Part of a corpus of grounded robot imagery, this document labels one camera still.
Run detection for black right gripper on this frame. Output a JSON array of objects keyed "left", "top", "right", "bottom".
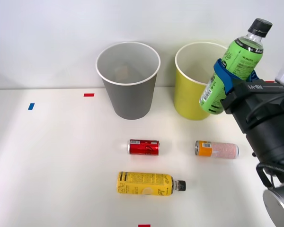
[{"left": 213, "top": 58, "right": 284, "bottom": 125}]

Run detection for yellow plastic bottle black cap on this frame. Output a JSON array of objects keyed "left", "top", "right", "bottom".
[{"left": 115, "top": 171, "right": 187, "bottom": 197}]

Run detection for orange and white drink can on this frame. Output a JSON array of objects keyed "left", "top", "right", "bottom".
[{"left": 195, "top": 140, "right": 240, "bottom": 160}]

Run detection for red drink can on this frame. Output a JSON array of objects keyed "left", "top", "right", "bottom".
[{"left": 127, "top": 139, "right": 160, "bottom": 157}]

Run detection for green plastic bottle black cap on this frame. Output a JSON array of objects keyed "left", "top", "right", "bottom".
[{"left": 198, "top": 18, "right": 273, "bottom": 116}]

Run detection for yellow-green plastic waste bin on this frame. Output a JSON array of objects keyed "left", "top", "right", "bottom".
[{"left": 174, "top": 42, "right": 229, "bottom": 122}]

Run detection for grey plastic waste bin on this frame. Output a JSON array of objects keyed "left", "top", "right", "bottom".
[{"left": 95, "top": 42, "right": 161, "bottom": 121}]

